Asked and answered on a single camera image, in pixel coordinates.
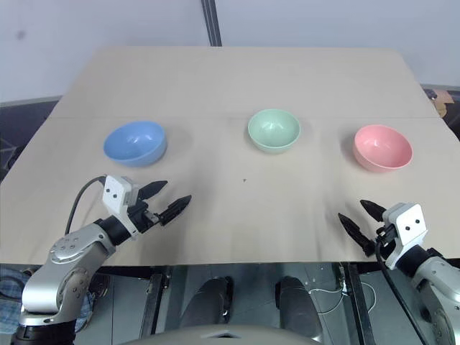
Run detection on green bowl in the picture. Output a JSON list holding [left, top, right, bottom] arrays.
[[247, 109, 302, 155]]

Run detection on red bowl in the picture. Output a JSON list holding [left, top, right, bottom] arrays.
[[351, 124, 414, 173]]

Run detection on black metal table leg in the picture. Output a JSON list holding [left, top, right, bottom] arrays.
[[336, 262, 377, 345], [141, 264, 172, 338]]

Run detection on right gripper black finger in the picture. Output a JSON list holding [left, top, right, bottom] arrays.
[[337, 213, 377, 257], [359, 199, 385, 223]]

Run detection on blue bowl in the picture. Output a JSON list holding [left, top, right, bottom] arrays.
[[103, 121, 169, 169]]

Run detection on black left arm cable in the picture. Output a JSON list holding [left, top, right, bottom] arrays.
[[64, 174, 109, 234]]

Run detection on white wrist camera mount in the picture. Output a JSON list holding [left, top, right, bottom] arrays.
[[101, 175, 143, 237], [381, 203, 430, 271]]

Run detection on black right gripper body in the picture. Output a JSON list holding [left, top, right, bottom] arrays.
[[373, 222, 397, 253]]

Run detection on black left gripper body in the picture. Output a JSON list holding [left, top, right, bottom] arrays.
[[127, 201, 162, 235]]

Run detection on dark vertical wall post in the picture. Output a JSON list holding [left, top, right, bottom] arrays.
[[200, 0, 223, 47]]

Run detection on dark rounded robot leg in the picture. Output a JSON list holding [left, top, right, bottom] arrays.
[[274, 275, 321, 339], [178, 275, 235, 328]]

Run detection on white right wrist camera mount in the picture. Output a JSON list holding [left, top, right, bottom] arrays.
[[381, 203, 430, 271]]

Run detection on brown cardboard pieces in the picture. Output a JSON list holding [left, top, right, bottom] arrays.
[[425, 87, 460, 119]]

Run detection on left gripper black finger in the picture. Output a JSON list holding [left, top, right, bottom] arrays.
[[158, 195, 193, 227], [138, 180, 169, 201]]

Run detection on thin white cable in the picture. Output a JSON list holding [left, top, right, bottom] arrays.
[[308, 280, 377, 314]]

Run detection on silver robot torso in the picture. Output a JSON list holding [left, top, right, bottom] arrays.
[[124, 323, 326, 345]]

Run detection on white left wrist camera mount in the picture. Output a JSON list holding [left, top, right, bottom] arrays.
[[101, 175, 143, 237]]

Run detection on blue checkered cloth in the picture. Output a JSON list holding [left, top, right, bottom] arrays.
[[0, 275, 93, 330]]

